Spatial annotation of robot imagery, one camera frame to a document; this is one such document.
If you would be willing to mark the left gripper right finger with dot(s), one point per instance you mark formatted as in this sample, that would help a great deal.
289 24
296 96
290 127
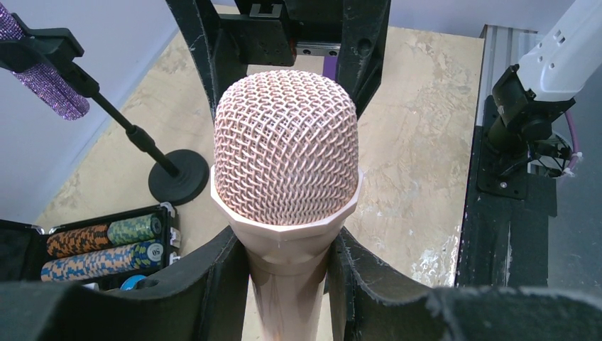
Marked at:
370 300

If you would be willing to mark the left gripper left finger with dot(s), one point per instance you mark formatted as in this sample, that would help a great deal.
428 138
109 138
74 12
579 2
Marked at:
200 297

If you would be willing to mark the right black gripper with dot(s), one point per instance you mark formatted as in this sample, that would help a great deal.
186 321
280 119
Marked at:
276 32

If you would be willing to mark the black round-base mic stand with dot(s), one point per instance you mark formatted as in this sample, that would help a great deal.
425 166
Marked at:
177 177

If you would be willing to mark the pink plastic cylinder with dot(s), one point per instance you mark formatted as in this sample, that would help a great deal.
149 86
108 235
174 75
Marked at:
286 175

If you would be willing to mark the purple glitter microphone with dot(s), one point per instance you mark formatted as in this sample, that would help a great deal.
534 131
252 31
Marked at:
42 79

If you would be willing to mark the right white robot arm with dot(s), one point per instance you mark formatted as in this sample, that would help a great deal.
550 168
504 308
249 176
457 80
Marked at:
543 84

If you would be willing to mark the purple metronome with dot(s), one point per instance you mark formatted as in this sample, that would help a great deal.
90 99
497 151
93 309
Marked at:
329 67

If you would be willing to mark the blue poker chip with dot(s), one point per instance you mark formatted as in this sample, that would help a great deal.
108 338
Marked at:
131 282

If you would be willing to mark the black poker chip case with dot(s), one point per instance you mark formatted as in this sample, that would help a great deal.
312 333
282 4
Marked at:
103 251

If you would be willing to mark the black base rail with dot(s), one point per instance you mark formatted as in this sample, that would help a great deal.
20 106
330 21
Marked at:
504 240

